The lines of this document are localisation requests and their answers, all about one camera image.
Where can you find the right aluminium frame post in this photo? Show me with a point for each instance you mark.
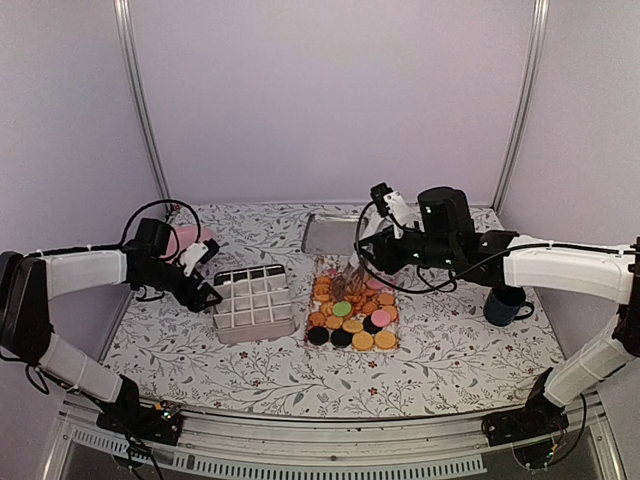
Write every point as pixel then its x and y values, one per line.
pixel 531 68

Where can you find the pink sandwich cookie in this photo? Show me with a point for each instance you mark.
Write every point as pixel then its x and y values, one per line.
pixel 374 284

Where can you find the yellow round biscuit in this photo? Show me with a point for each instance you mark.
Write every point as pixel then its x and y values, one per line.
pixel 362 341
pixel 385 340

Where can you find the dark blue mug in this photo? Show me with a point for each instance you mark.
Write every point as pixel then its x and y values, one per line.
pixel 504 305

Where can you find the pink round cookie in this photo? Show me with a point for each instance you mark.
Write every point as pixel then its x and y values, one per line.
pixel 381 318

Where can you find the yellow round biscuit right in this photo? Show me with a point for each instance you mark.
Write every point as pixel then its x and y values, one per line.
pixel 385 340

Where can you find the pink plate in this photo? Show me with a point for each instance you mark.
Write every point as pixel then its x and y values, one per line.
pixel 182 239

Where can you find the floral cookie tray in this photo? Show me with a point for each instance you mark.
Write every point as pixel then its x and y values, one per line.
pixel 364 302

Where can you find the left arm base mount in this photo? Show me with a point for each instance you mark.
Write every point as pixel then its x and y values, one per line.
pixel 142 422

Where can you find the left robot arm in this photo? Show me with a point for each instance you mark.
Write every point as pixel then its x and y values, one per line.
pixel 30 282

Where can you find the pink divided cookie tin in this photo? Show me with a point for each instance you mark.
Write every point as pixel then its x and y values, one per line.
pixel 256 305

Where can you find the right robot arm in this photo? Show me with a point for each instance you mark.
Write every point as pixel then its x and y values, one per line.
pixel 505 260

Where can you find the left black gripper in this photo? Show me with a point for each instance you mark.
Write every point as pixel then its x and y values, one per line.
pixel 196 303

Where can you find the black sandwich cookie left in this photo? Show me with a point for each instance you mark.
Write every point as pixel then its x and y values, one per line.
pixel 318 335

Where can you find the black sandwich cookie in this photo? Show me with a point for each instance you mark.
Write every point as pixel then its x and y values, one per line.
pixel 318 335
pixel 340 338

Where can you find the metal serving tongs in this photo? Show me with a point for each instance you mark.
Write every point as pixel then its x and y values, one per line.
pixel 351 277

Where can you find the green round cookie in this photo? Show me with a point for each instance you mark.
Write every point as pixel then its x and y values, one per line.
pixel 342 309

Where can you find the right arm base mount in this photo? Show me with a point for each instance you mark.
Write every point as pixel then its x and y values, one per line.
pixel 525 425

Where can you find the yellow round biscuit left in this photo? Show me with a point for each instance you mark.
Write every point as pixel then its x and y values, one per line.
pixel 362 341

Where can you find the front aluminium rail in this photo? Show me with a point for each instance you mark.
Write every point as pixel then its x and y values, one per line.
pixel 215 444

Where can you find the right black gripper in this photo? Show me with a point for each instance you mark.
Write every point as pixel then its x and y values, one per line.
pixel 385 260

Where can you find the silver metal tray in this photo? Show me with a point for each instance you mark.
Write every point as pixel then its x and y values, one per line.
pixel 327 234

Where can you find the black sandwich cookie right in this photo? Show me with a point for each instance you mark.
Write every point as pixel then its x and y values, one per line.
pixel 340 338

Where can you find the aluminium frame post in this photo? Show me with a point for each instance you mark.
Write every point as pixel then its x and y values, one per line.
pixel 531 68
pixel 124 25

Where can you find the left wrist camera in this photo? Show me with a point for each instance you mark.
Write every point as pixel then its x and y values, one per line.
pixel 197 253

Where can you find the left aluminium frame post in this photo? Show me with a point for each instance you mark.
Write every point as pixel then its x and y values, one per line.
pixel 124 25

